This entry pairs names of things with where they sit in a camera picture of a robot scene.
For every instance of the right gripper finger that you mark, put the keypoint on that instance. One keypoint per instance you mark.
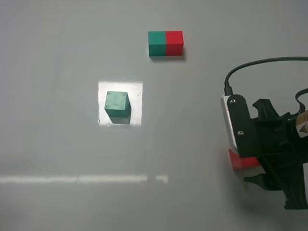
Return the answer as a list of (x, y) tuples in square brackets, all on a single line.
[(286, 175)]

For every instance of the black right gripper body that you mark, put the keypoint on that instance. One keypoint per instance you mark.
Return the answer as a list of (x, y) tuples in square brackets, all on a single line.
[(281, 135)]

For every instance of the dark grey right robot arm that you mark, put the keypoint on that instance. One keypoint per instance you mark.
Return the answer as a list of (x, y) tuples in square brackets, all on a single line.
[(284, 150)]

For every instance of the red template cube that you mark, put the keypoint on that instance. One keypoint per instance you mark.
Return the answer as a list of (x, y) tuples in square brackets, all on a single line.
[(174, 43)]

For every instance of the green template cube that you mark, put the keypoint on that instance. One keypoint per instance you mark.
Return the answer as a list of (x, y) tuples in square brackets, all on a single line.
[(157, 43)]

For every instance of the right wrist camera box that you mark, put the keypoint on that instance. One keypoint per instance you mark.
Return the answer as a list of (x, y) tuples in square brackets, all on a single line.
[(240, 128)]

